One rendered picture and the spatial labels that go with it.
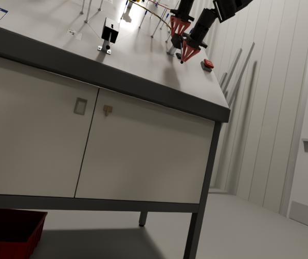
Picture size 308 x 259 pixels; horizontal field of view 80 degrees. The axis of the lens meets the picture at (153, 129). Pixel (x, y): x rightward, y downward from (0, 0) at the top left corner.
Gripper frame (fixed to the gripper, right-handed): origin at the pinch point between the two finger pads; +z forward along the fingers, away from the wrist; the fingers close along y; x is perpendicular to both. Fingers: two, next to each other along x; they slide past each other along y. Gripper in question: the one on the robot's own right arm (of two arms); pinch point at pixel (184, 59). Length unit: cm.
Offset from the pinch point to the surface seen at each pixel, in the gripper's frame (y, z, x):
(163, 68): 8.4, 6.0, 1.2
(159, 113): 11.1, 17.7, 17.2
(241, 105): -253, 85, -113
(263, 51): -267, 3, -163
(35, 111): 54, 23, 16
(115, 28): 32.8, -3.8, 3.3
